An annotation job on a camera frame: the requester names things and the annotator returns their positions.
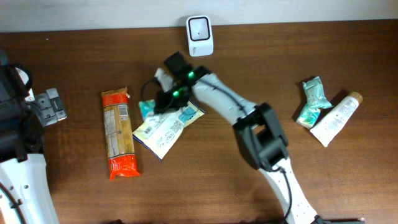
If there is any teal wipes pouch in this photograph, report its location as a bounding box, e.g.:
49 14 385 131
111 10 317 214
302 77 332 110

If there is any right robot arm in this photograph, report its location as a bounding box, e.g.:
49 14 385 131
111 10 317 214
154 52 324 223

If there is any small teal tissue pack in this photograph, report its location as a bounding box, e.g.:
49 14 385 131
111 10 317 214
296 104 321 129
139 100 155 121

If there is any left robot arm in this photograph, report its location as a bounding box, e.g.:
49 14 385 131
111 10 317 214
1 51 67 223

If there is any white lotion tube gold cap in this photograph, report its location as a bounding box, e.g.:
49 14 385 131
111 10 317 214
310 92 363 147

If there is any cream wet wipes pack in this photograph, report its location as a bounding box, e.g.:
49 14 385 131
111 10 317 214
132 100 205 160

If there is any orange spaghetti package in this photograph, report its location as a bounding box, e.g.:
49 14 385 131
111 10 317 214
101 87 140 181

